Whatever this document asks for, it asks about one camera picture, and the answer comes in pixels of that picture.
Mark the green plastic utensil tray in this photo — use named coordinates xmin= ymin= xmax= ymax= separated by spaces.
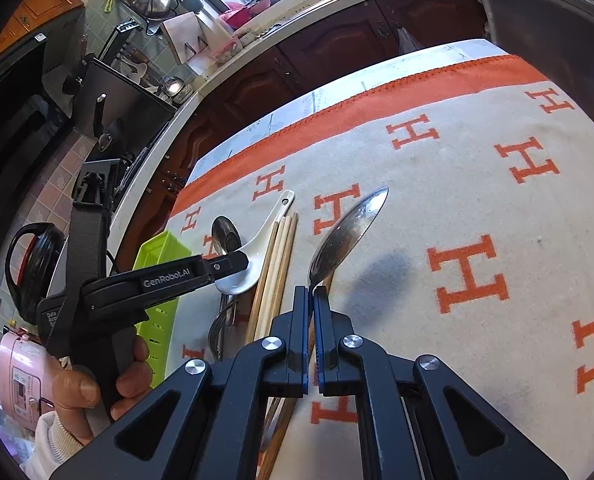
xmin=133 ymin=230 xmax=192 ymax=381

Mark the medium metal spoon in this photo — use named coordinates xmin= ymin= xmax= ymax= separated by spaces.
xmin=308 ymin=186 xmax=390 ymax=293

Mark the person's left forearm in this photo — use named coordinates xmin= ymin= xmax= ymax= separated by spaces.
xmin=19 ymin=407 xmax=95 ymax=480

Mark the pale patterned tablecloth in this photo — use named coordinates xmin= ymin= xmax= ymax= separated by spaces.
xmin=187 ymin=37 xmax=508 ymax=181

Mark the black appliance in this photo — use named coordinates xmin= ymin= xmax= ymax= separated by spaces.
xmin=0 ymin=30 xmax=85 ymax=306

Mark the small metal kettle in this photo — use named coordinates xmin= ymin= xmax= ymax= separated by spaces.
xmin=163 ymin=76 xmax=194 ymax=107

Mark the pink rice cooker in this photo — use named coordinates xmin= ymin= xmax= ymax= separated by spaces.
xmin=0 ymin=329 xmax=60 ymax=427

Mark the black electric kettle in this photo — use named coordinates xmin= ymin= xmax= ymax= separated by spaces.
xmin=4 ymin=221 xmax=70 ymax=326

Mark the steel range hood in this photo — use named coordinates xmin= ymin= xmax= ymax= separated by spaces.
xmin=69 ymin=56 xmax=178 ymax=161

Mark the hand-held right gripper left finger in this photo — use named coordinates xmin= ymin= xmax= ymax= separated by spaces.
xmin=49 ymin=285 xmax=312 ymax=480

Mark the large metal spoon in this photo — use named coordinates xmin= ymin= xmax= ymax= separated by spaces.
xmin=211 ymin=216 xmax=244 ymax=266

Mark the plain wooden chopstick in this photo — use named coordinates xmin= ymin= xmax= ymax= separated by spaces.
xmin=258 ymin=272 xmax=335 ymax=480

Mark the hanging plastic bag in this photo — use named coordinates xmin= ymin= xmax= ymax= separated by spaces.
xmin=396 ymin=25 xmax=424 ymax=55

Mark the white ceramic spoon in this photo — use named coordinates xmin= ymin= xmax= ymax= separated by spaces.
xmin=214 ymin=189 xmax=296 ymax=295

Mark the patterned bowl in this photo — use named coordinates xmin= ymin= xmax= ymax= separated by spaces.
xmin=212 ymin=40 xmax=245 ymax=67

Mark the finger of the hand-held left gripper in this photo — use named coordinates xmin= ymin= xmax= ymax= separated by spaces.
xmin=199 ymin=251 xmax=251 ymax=284

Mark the metal fork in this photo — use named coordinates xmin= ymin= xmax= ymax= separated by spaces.
xmin=207 ymin=310 xmax=228 ymax=363
xmin=219 ymin=294 xmax=238 ymax=346

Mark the orange wall cabinet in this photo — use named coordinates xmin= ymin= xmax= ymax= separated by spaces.
xmin=0 ymin=0 xmax=86 ymax=68

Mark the person's left hand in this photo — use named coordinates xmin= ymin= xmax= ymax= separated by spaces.
xmin=41 ymin=336 xmax=154 ymax=419

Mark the orange and cream printed blanket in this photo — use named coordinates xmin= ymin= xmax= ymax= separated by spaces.
xmin=164 ymin=52 xmax=594 ymax=480

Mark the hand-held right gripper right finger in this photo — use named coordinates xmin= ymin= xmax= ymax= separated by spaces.
xmin=313 ymin=285 xmax=570 ymax=480

